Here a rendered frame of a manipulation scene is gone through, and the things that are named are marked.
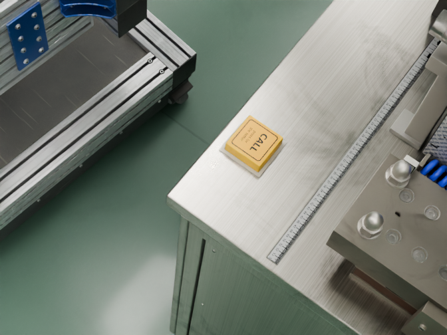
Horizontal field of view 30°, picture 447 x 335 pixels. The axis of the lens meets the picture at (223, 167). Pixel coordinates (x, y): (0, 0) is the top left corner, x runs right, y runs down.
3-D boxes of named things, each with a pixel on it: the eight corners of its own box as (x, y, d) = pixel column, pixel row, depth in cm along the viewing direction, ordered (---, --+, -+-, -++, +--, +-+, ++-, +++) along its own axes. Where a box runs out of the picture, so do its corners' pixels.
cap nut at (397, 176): (392, 161, 126) (400, 148, 122) (413, 175, 125) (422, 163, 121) (380, 179, 124) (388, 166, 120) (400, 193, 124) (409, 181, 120)
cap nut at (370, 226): (364, 211, 122) (372, 199, 118) (386, 226, 121) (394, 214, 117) (352, 230, 120) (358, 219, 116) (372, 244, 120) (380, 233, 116)
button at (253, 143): (248, 120, 142) (249, 113, 139) (281, 143, 140) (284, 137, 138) (223, 149, 139) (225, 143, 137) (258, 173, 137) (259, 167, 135)
